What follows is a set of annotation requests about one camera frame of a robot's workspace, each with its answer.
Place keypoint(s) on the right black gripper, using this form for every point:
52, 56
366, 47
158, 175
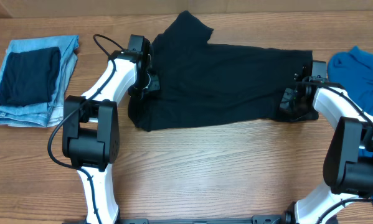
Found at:
289, 101

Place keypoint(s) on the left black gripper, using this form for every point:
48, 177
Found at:
153, 83

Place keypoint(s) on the black t-shirt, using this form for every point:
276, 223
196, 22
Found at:
204, 84

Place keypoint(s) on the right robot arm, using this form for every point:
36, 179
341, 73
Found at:
348, 165

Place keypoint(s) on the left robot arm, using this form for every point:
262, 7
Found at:
91, 137

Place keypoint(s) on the blue t-shirt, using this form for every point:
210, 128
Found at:
354, 71

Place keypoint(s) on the folded light blue jeans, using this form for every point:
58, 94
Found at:
42, 115

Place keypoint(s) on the folded dark navy shirt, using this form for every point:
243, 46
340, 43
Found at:
30, 77

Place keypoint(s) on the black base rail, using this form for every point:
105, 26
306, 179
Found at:
256, 219

